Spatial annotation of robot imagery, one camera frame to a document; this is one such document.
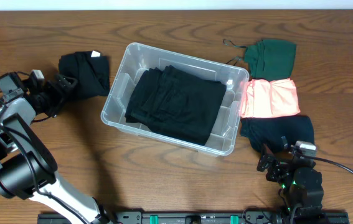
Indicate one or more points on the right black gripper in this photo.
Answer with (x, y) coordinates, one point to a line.
(280, 163)

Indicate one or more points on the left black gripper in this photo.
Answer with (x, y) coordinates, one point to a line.
(57, 94)

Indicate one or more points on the dark navy garment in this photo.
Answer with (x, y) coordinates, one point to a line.
(269, 131)

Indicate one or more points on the small black garment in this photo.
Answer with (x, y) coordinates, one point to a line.
(92, 71)

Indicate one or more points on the pink garment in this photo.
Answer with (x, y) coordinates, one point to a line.
(264, 99)

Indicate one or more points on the dark green garment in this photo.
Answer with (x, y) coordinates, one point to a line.
(268, 59)

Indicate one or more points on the clear plastic storage container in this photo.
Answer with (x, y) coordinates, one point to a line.
(139, 58)

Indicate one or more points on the large black garment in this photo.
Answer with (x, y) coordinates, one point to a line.
(176, 104)

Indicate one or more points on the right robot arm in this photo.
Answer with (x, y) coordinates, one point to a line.
(300, 184)

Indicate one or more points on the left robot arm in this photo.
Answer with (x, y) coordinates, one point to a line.
(27, 168)

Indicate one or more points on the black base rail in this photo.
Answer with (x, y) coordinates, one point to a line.
(248, 217)

